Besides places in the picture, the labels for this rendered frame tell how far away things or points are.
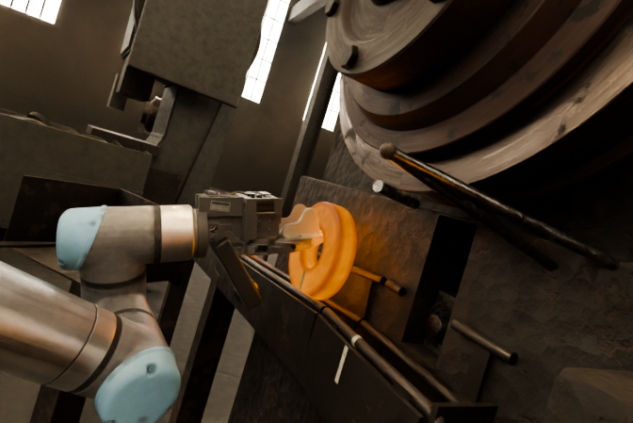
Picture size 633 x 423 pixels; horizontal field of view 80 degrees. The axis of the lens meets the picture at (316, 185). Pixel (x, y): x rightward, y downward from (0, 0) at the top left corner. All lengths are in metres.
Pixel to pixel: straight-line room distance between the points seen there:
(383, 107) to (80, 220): 0.37
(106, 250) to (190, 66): 2.54
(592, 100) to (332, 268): 0.37
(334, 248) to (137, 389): 0.29
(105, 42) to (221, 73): 7.63
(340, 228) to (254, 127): 10.24
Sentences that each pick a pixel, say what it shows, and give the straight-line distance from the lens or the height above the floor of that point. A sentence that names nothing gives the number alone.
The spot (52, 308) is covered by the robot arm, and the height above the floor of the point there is 0.69.
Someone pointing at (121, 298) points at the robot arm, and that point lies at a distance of 0.53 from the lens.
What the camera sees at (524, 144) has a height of 0.93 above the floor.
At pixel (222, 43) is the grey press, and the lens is 3.08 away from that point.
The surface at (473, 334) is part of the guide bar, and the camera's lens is 0.44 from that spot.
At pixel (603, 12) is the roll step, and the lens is 0.33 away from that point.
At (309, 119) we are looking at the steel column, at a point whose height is 2.04.
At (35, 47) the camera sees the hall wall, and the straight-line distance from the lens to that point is 10.64.
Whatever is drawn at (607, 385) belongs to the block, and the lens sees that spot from 0.29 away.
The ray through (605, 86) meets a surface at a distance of 0.32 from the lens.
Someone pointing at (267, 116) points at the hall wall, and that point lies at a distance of 10.87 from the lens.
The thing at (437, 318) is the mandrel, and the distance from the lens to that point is 0.50.
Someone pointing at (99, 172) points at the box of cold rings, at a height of 0.55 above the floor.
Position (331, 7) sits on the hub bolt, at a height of 1.07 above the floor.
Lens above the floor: 0.86
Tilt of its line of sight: level
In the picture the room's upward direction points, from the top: 17 degrees clockwise
